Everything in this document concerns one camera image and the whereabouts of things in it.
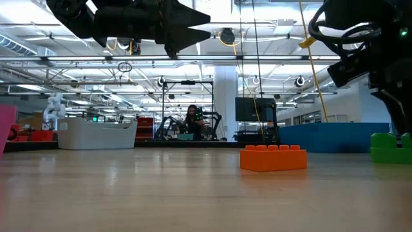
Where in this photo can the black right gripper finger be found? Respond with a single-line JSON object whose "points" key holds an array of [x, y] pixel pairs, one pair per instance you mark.
{"points": [[402, 112]]}

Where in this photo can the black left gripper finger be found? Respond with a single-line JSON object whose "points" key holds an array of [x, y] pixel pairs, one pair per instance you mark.
{"points": [[183, 16], [180, 38]]}

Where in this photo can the green toy block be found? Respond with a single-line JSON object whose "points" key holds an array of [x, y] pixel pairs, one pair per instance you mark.
{"points": [[386, 154]]}

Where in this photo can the orange toy block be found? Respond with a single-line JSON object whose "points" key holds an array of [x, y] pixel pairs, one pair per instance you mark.
{"points": [[273, 161]]}

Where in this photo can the black background robot arm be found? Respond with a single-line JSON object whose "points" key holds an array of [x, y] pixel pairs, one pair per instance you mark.
{"points": [[214, 125], [165, 129]]}

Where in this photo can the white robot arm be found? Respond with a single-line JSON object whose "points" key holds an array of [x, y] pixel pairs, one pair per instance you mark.
{"points": [[54, 109]]}

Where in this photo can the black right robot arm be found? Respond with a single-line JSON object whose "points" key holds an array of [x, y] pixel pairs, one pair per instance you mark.
{"points": [[360, 13]]}

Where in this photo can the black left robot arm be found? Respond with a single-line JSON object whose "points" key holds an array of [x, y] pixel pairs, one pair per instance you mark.
{"points": [[74, 16]]}

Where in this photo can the white building column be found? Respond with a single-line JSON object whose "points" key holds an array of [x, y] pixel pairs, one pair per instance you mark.
{"points": [[225, 96]]}

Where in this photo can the blue plastic bin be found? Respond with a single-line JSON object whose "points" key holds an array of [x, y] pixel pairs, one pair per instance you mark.
{"points": [[331, 138]]}

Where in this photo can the person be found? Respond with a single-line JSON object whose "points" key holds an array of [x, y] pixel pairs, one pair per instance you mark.
{"points": [[193, 125]]}

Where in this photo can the red drawer cabinet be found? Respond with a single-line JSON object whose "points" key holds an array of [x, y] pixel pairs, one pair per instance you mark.
{"points": [[145, 129]]}

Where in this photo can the teal plastic bin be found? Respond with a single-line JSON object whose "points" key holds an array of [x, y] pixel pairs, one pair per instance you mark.
{"points": [[185, 137]]}

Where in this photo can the large black monitor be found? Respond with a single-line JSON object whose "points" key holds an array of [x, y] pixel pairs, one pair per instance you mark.
{"points": [[251, 109]]}

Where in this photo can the white plastic bin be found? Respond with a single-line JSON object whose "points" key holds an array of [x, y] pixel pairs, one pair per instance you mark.
{"points": [[96, 137]]}

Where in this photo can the cardboard box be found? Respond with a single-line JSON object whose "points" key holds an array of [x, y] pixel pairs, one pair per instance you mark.
{"points": [[30, 121]]}

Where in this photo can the pink plastic bin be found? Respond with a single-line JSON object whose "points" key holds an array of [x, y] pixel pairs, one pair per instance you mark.
{"points": [[7, 129]]}

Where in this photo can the black robot station frame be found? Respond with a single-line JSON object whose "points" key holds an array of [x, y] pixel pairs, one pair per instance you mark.
{"points": [[188, 82]]}

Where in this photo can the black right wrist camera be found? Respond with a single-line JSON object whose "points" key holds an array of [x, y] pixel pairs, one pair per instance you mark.
{"points": [[347, 73]]}

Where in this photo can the black aluminium rig frame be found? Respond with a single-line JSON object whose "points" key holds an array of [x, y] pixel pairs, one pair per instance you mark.
{"points": [[193, 144]]}

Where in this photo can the grey air duct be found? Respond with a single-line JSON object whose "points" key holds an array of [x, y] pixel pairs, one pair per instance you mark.
{"points": [[19, 46]]}

